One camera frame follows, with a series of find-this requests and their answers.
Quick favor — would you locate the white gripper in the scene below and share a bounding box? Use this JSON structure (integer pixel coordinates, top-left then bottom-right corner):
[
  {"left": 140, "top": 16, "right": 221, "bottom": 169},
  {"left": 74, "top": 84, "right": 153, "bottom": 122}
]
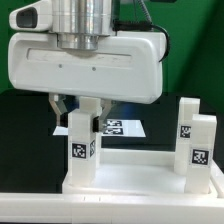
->
[{"left": 8, "top": 0, "right": 166, "bottom": 133}]

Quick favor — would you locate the white desk top panel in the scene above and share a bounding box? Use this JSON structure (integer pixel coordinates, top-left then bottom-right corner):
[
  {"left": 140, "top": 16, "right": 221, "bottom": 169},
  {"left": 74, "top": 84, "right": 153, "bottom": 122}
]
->
[{"left": 62, "top": 149, "right": 218, "bottom": 198}]

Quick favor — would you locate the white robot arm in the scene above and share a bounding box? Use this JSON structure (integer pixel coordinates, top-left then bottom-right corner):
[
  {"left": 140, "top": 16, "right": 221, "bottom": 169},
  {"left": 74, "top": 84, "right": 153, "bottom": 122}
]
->
[{"left": 8, "top": 0, "right": 170, "bottom": 132}]

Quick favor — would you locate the white tag sheet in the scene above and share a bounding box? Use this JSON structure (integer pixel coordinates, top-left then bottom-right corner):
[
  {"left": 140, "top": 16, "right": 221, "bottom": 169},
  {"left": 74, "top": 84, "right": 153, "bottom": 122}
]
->
[{"left": 52, "top": 118, "right": 147, "bottom": 138}]

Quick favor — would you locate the white front fence bar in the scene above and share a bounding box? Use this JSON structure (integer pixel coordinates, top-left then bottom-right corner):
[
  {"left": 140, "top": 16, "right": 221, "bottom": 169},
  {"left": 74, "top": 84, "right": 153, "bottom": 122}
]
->
[{"left": 0, "top": 194, "right": 224, "bottom": 224}]

